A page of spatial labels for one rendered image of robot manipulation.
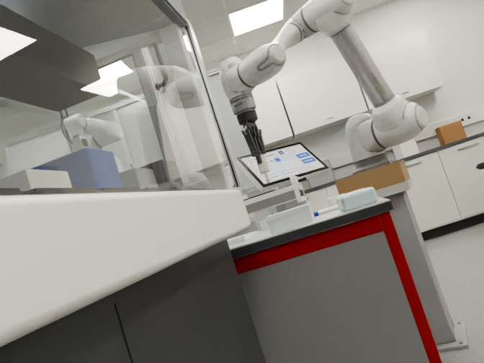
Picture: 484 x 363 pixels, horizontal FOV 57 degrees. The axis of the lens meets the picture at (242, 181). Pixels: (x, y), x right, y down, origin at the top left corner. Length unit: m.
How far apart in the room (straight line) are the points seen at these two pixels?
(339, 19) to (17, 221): 1.78
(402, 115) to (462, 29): 4.33
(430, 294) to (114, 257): 1.90
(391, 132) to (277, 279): 1.08
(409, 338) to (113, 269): 0.96
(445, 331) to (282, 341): 1.14
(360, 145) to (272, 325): 1.17
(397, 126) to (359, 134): 0.20
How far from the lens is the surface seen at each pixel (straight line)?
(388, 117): 2.10
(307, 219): 1.27
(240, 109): 1.68
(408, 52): 5.70
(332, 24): 2.03
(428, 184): 5.12
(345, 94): 5.43
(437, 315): 2.29
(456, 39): 6.30
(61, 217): 0.42
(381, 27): 6.12
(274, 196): 1.83
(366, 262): 1.25
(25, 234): 0.38
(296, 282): 1.26
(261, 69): 1.59
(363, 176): 2.15
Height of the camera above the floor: 0.83
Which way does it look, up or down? 4 degrees up
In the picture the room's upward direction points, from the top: 18 degrees counter-clockwise
